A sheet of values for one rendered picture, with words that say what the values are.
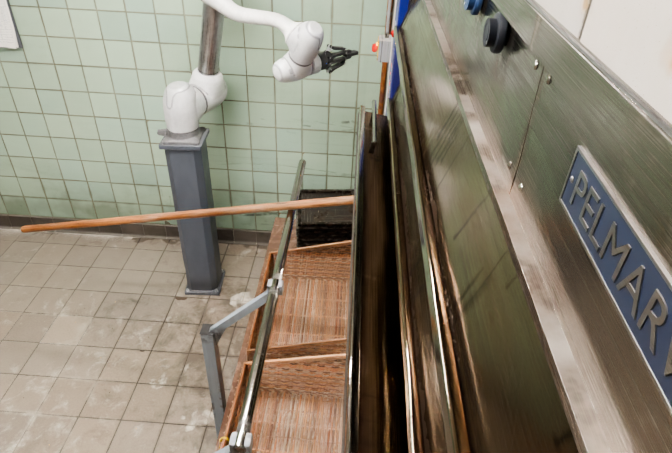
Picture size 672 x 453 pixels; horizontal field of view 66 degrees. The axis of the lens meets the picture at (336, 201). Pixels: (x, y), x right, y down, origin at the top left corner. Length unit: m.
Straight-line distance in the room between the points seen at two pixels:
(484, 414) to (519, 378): 0.06
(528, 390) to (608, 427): 0.13
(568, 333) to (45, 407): 2.68
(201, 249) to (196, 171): 0.51
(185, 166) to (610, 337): 2.43
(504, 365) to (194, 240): 2.51
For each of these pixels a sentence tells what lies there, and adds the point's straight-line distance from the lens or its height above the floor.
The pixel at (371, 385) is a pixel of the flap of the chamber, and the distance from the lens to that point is 1.00.
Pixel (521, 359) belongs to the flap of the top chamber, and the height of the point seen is 1.82.
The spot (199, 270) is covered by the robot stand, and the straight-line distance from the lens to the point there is 3.09.
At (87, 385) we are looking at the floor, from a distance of 2.94.
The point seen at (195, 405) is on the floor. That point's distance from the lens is 2.73.
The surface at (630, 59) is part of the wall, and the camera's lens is 0.36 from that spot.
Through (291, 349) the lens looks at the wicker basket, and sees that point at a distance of 1.90.
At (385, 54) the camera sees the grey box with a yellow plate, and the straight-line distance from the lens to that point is 2.46.
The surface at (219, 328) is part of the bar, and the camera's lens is 1.69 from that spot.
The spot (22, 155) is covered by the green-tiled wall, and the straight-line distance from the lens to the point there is 3.75.
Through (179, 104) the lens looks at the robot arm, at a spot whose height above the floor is 1.21.
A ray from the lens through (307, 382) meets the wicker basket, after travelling 1.93.
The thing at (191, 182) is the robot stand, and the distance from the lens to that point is 2.72.
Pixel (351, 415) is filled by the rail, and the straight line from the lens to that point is 0.93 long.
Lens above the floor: 2.21
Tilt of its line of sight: 34 degrees down
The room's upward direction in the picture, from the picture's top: 3 degrees clockwise
